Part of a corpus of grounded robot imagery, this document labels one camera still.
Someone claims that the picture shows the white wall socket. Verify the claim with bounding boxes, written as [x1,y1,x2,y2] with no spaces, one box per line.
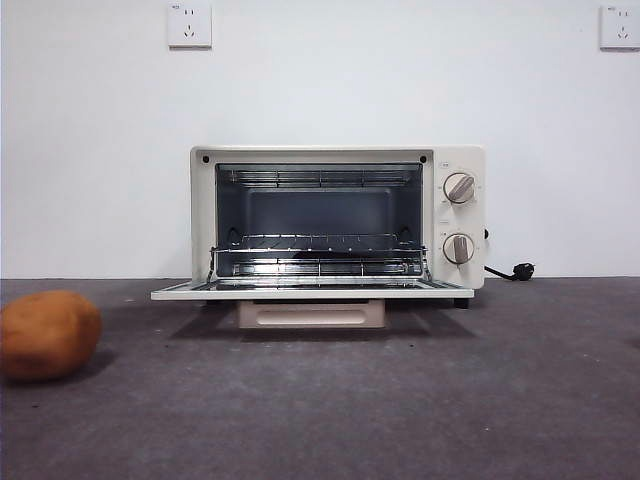
[167,1,214,51]
[599,4,640,51]

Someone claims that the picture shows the beige oven door handle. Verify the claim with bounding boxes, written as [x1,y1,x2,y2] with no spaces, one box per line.
[238,299,387,330]

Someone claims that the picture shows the white and beige oven knob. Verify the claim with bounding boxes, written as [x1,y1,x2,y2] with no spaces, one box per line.
[442,232,476,265]
[443,172,476,205]

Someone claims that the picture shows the brown potato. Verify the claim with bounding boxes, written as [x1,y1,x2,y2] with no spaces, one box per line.
[0,290,104,385]

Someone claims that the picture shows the white toaster oven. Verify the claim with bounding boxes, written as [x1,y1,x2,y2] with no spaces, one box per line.
[151,144,487,330]

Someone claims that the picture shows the metal wire oven rack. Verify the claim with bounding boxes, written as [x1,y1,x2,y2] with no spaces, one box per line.
[208,232,429,261]

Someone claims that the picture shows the black power cable with plug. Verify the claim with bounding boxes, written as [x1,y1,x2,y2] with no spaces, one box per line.
[481,227,538,283]

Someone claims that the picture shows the glass oven door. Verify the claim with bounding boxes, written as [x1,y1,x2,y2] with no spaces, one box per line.
[151,278,475,301]

